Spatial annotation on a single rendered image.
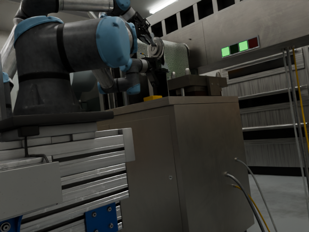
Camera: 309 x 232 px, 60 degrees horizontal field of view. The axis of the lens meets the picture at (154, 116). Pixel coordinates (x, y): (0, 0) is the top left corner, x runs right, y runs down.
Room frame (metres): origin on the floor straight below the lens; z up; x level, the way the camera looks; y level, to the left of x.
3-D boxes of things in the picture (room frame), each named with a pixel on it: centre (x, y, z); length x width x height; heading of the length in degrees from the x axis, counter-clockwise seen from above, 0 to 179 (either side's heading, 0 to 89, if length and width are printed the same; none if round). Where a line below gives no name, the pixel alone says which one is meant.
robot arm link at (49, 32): (0.64, 0.25, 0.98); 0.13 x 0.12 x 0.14; 88
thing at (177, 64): (1.69, -0.18, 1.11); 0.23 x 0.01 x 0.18; 135
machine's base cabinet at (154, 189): (2.34, 0.58, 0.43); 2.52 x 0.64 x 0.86; 45
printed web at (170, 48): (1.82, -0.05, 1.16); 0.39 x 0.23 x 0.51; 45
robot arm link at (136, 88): (1.41, 0.11, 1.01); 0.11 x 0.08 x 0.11; 88
